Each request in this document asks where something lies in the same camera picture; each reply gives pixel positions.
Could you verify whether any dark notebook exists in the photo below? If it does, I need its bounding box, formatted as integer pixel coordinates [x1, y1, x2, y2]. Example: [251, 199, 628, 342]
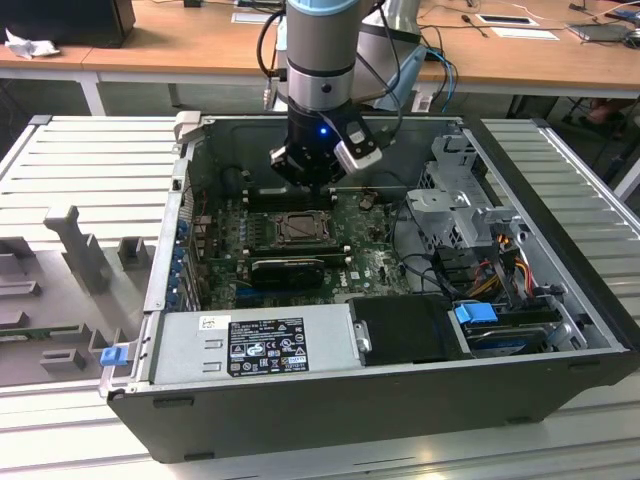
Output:
[564, 21, 635, 45]

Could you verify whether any black graphics card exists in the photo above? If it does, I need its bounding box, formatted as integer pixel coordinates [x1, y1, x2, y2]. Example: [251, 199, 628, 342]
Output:
[248, 256, 327, 291]

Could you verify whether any black office chair base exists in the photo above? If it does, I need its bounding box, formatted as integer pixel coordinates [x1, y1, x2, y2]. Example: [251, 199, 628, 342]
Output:
[562, 97, 629, 140]

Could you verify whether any black camera cable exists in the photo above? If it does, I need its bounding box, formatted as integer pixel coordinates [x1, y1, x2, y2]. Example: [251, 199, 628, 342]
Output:
[349, 0, 407, 151]

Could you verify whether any grey parts rack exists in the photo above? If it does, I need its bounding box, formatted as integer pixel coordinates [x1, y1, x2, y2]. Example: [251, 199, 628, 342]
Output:
[0, 203, 157, 389]

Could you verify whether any grey case handle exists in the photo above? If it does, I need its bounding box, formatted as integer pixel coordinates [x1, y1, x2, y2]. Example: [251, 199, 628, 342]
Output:
[173, 110, 203, 147]

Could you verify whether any CPU with silver heat spreader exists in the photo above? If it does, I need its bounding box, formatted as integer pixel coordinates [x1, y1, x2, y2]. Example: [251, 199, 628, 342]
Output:
[283, 214, 325, 241]

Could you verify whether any green motherboard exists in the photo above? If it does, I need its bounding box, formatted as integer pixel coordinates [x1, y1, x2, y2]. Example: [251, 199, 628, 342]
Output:
[192, 192, 419, 312]

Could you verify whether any black data cable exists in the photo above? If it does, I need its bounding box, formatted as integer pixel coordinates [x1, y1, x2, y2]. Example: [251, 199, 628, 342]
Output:
[388, 197, 451, 297]

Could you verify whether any black box on desk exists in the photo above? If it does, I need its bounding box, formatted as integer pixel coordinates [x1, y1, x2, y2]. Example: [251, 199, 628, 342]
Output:
[0, 0, 137, 50]

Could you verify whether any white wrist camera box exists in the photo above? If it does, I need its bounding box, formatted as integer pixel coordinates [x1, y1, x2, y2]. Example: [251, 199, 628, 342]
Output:
[322, 112, 384, 175]

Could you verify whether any small black device with cable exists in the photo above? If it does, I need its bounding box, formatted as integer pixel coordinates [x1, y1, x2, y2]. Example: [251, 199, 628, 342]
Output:
[458, 13, 490, 40]

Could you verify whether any crumpled white paper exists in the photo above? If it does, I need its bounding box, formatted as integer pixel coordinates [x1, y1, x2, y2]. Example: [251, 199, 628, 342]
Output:
[3, 27, 62, 61]

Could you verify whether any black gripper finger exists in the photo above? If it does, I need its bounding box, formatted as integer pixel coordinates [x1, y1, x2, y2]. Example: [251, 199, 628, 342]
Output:
[316, 167, 347, 194]
[269, 145, 318, 194]

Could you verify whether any wooden desk with white frame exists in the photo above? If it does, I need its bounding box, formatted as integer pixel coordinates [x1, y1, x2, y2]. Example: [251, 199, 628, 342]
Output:
[0, 42, 109, 119]

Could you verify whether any hard disk in blue carrier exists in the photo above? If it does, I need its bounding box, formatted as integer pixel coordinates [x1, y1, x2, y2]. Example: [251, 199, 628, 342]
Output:
[453, 301, 549, 359]

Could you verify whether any silver metal drive cage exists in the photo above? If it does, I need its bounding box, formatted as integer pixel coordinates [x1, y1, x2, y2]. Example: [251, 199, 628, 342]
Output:
[403, 133, 534, 261]

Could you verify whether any blue hanging cable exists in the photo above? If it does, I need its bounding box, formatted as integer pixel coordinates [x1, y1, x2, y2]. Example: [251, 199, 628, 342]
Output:
[424, 47, 460, 109]

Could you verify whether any blue case latch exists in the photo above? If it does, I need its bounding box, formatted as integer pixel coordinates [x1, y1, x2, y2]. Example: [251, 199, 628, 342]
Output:
[99, 347, 126, 370]

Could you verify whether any CPU socket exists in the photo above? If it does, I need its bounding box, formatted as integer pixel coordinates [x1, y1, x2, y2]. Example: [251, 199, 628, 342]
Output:
[272, 210, 335, 246]

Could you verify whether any white paper sheet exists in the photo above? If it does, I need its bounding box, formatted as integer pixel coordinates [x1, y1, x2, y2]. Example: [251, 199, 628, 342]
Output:
[489, 26, 562, 42]

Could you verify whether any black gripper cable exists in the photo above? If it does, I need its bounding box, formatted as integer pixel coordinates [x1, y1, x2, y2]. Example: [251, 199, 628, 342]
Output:
[256, 9, 291, 109]

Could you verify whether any silver power supply with label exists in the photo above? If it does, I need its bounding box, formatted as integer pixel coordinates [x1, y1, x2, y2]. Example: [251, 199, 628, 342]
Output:
[148, 304, 364, 385]

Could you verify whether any RAM stick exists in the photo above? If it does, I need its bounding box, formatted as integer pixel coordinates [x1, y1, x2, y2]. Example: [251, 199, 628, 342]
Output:
[0, 324, 82, 345]

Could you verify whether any white framed tablet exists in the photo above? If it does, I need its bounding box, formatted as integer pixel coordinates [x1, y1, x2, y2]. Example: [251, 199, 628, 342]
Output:
[231, 11, 281, 26]
[473, 13, 542, 28]

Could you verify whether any black plastic shroud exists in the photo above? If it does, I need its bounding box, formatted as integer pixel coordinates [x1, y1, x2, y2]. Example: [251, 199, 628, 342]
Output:
[346, 293, 475, 367]

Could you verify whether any coloured power wire bundle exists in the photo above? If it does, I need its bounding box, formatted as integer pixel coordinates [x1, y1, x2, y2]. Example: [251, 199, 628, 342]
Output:
[474, 249, 532, 297]

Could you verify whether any long wooden desk white frame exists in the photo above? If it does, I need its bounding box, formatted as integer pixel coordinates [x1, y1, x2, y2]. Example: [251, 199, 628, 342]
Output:
[82, 0, 640, 119]

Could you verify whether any thin red wire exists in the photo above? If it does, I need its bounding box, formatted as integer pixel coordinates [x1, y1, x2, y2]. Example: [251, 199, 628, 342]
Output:
[193, 188, 219, 224]

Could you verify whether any black open PC case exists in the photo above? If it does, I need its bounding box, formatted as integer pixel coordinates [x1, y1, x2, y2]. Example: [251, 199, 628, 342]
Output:
[98, 110, 640, 465]

